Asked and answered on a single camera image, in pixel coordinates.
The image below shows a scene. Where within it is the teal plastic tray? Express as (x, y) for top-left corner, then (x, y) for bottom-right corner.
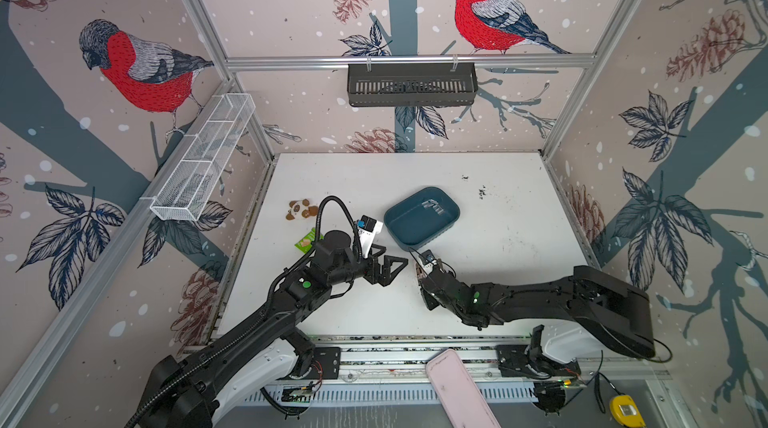
(384, 187), (461, 251)

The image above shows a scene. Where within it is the staples strip in tray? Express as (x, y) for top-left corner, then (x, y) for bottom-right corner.
(422, 199), (444, 216)

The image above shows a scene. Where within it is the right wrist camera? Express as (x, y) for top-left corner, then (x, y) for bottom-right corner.
(417, 250), (438, 272)

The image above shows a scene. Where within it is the white wire basket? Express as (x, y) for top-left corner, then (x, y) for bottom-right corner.
(150, 93), (255, 222)

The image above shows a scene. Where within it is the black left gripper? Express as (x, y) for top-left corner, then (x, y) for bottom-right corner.
(328, 242), (408, 287)

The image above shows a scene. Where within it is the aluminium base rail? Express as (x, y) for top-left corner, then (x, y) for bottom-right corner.
(173, 334), (607, 408)

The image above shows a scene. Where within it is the black wire basket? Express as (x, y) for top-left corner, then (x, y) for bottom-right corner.
(347, 63), (478, 108)

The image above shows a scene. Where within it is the pink flat case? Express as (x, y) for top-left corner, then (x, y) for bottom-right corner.
(425, 349), (501, 428)

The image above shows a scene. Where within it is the horizontal aluminium bar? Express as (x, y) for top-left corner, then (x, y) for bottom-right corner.
(225, 54), (597, 73)

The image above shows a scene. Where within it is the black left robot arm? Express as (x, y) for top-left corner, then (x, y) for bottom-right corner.
(127, 216), (408, 427)

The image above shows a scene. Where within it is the yellow tape measure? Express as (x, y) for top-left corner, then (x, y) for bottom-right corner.
(609, 394), (647, 428)

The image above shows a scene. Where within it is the green snack packet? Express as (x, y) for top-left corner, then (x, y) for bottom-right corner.
(294, 228), (323, 254)

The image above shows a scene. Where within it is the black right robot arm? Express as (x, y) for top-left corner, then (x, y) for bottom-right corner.
(417, 261), (656, 360)

